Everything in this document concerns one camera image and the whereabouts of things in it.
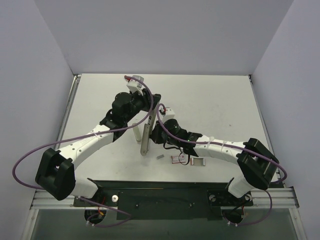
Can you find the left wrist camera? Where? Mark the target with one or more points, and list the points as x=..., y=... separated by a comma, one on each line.
x=134, y=83

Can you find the olive green stapler cover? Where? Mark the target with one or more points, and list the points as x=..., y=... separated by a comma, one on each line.
x=137, y=134

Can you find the red white staple box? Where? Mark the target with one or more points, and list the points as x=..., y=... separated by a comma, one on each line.
x=178, y=159

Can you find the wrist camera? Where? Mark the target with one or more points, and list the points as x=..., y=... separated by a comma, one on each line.
x=134, y=83
x=166, y=114

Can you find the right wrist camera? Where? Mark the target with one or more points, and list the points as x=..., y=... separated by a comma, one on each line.
x=166, y=114

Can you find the aluminium frame rail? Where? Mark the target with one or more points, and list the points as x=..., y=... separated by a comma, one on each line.
x=282, y=198

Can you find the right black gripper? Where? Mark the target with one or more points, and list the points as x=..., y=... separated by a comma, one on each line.
x=153, y=135

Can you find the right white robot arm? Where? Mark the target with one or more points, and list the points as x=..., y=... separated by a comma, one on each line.
x=256, y=162

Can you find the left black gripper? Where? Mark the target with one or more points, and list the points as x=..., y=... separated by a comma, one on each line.
x=155, y=100

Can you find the grey staple strip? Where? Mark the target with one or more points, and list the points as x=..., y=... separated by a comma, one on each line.
x=160, y=157

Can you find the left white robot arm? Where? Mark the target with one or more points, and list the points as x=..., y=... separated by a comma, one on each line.
x=56, y=171

